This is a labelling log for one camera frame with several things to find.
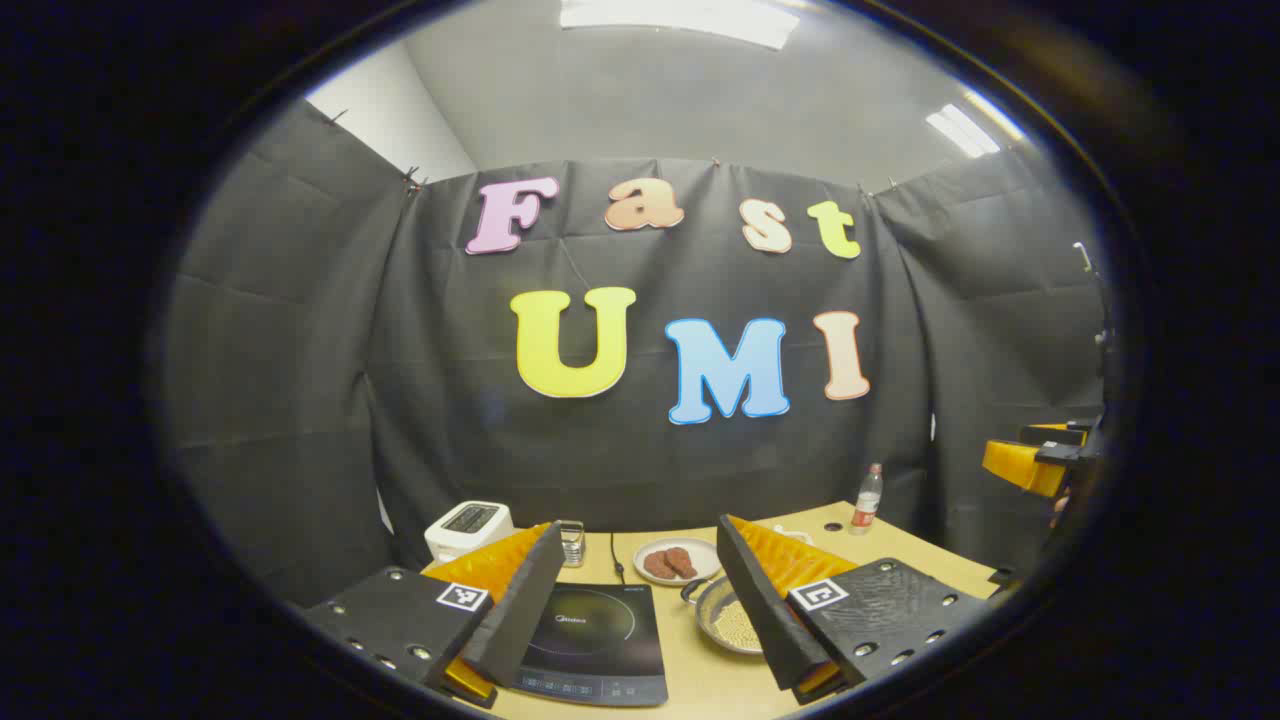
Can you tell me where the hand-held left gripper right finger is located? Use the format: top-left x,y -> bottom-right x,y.
716,514 -> 1001,707

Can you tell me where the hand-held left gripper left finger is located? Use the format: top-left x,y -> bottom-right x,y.
300,520 -> 567,711

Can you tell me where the stainless steel pot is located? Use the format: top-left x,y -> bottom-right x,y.
682,575 -> 767,657

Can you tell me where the black induction cooktop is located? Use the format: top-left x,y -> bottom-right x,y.
510,582 -> 669,708

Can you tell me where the pile of soybeans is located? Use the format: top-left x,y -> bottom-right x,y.
708,598 -> 762,649

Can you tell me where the white round plate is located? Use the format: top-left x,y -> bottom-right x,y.
633,537 -> 723,587

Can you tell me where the white toaster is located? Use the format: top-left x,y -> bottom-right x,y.
424,500 -> 516,566

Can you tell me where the red label water bottle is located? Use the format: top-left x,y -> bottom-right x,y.
850,463 -> 884,536

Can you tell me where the ceiling light panel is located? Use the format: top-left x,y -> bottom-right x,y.
925,103 -> 1003,159

